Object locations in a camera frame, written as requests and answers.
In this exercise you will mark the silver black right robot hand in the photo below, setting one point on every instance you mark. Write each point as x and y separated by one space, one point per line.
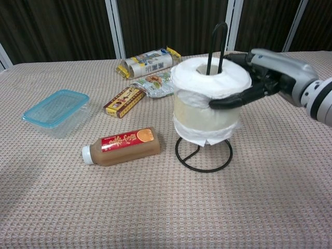
280 75

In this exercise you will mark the white paper towel roll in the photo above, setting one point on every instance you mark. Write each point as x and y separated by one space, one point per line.
207 103

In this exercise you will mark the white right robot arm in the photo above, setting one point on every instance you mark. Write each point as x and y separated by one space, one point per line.
320 99

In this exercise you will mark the black wire towel holder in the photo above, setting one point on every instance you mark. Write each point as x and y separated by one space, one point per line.
205 158

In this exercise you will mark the beige woven tablecloth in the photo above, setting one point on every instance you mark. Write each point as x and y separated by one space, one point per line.
103 202

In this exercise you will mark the silver snack bag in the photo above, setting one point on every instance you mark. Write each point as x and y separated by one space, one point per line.
155 84

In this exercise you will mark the yellow silver snack package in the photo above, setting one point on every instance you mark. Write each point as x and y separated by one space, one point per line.
147 63

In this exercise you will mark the red yellow small box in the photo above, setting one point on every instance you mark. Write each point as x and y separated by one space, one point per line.
124 101

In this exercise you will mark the brown drink bottle red label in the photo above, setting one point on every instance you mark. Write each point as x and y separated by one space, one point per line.
124 147

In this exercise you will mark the clear container blue lid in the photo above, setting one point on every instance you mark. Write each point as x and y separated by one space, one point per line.
55 111

